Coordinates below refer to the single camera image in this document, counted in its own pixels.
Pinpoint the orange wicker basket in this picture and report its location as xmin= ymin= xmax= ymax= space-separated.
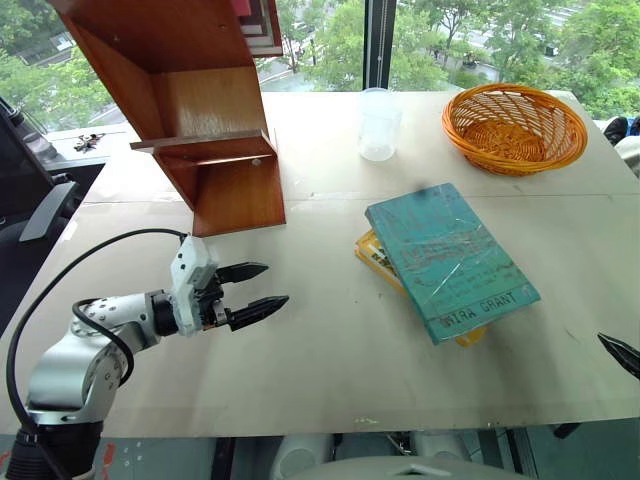
xmin=441 ymin=83 xmax=589 ymax=177

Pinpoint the teal paperback book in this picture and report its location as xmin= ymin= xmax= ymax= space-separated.
xmin=364 ymin=182 xmax=542 ymax=346

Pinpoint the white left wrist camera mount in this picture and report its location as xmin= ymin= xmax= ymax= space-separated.
xmin=168 ymin=235 xmax=219 ymax=336

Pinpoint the person in blue clothing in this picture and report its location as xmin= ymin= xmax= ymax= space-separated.
xmin=602 ymin=114 xmax=640 ymax=179

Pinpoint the black office chair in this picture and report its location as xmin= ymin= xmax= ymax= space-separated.
xmin=0 ymin=97 xmax=81 ymax=336

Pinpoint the brown wooden bookshelf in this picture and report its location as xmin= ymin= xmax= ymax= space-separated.
xmin=47 ymin=0 xmax=287 ymax=238

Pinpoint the yellow paperback book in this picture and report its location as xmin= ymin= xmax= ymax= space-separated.
xmin=354 ymin=228 xmax=488 ymax=348

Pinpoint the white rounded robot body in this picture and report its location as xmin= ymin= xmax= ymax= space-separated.
xmin=277 ymin=430 xmax=506 ymax=480

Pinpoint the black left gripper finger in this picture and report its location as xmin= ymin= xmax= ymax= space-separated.
xmin=227 ymin=295 xmax=291 ymax=332
xmin=215 ymin=262 xmax=270 ymax=287

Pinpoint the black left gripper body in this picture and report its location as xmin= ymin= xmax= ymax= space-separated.
xmin=195 ymin=268 xmax=233 ymax=331

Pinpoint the clear plastic cup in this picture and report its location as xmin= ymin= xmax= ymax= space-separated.
xmin=357 ymin=87 xmax=403 ymax=162

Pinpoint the black window frame post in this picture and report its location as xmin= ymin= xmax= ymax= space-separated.
xmin=363 ymin=0 xmax=398 ymax=93

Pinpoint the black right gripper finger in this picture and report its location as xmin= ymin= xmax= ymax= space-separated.
xmin=597 ymin=331 xmax=640 ymax=381

